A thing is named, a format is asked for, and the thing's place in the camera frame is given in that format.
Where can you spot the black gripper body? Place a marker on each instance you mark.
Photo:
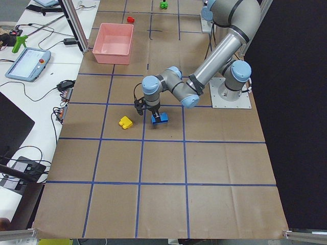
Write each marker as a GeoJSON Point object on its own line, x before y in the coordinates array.
{"type": "Point", "coordinates": [153, 108]}

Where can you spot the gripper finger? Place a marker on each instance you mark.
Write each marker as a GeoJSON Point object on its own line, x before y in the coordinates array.
{"type": "Point", "coordinates": [156, 117]}

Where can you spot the blue toy block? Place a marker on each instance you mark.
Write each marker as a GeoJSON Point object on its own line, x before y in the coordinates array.
{"type": "Point", "coordinates": [161, 119]}

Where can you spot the green toy block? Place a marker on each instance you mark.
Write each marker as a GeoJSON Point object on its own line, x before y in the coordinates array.
{"type": "Point", "coordinates": [163, 5]}

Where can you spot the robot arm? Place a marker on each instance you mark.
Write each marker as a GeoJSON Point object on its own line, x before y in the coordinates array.
{"type": "Point", "coordinates": [242, 19]}

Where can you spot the pink plastic box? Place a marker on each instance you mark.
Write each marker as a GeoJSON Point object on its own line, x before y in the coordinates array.
{"type": "Point", "coordinates": [113, 44]}

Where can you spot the yellow toy block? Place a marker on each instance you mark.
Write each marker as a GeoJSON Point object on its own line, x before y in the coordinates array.
{"type": "Point", "coordinates": [125, 122]}

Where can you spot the red toy block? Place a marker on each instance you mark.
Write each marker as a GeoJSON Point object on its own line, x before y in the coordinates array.
{"type": "Point", "coordinates": [130, 19]}

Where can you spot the black power adapter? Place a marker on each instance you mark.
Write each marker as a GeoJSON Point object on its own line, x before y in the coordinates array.
{"type": "Point", "coordinates": [69, 41]}

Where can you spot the teach pendant tablet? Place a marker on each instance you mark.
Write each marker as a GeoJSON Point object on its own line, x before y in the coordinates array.
{"type": "Point", "coordinates": [29, 64]}

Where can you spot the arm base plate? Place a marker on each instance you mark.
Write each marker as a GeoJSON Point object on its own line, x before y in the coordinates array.
{"type": "Point", "coordinates": [223, 98]}
{"type": "Point", "coordinates": [206, 21]}

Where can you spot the aluminium frame post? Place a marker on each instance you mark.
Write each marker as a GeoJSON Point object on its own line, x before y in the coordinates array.
{"type": "Point", "coordinates": [72, 18]}

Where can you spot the black camera tripod stand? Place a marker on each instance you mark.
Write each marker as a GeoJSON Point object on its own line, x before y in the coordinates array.
{"type": "Point", "coordinates": [23, 169]}

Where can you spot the green handled reacher tool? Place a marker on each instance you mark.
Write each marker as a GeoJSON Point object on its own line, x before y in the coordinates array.
{"type": "Point", "coordinates": [20, 40]}

